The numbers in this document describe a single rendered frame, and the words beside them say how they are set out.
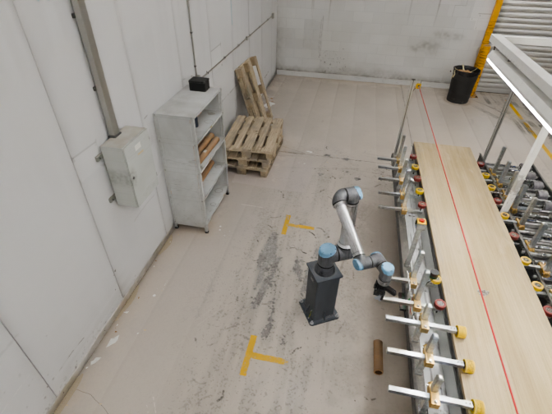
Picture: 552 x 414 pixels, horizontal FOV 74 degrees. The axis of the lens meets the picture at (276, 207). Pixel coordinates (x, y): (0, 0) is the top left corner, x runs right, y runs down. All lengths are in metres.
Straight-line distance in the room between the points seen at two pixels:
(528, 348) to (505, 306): 0.34
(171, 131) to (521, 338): 3.50
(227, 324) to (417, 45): 7.97
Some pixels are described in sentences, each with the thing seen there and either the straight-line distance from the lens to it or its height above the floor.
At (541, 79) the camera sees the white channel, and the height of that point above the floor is 2.46.
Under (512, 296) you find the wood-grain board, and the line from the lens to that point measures 3.36.
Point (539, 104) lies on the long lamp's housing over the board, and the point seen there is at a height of 2.36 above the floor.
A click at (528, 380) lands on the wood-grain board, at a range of 2.93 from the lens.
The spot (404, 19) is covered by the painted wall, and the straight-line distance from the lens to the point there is 9.77.
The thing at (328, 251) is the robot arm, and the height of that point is 0.87.
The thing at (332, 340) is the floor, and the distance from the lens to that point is 3.71.
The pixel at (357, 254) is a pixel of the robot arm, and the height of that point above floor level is 1.20.
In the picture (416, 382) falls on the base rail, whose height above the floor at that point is 0.70.
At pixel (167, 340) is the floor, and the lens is 3.78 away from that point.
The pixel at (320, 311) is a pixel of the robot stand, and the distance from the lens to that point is 3.71.
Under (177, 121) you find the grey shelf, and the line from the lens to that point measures 3.96.
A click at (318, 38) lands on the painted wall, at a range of 9.86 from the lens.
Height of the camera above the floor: 3.09
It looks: 38 degrees down
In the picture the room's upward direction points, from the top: 1 degrees clockwise
